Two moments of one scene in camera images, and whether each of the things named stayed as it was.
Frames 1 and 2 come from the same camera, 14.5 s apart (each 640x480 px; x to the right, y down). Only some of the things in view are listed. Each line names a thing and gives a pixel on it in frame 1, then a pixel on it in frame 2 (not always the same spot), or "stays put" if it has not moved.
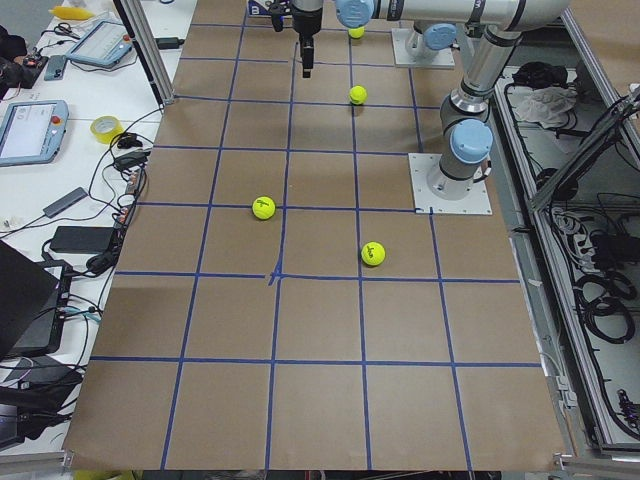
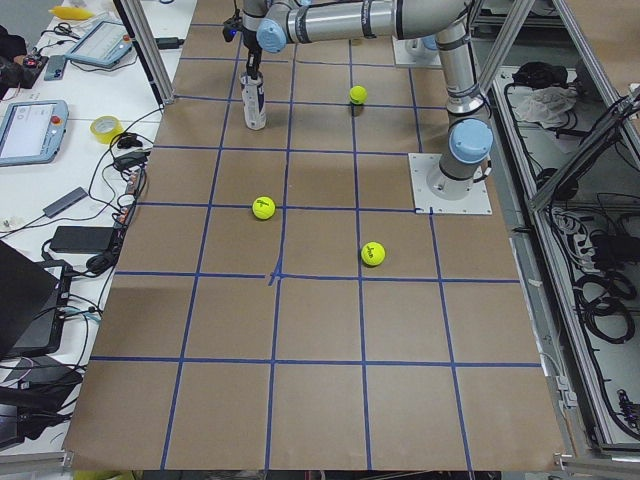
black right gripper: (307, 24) to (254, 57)
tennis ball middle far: (358, 94) stays put
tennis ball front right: (373, 253) stays put
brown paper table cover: (277, 305) stays put
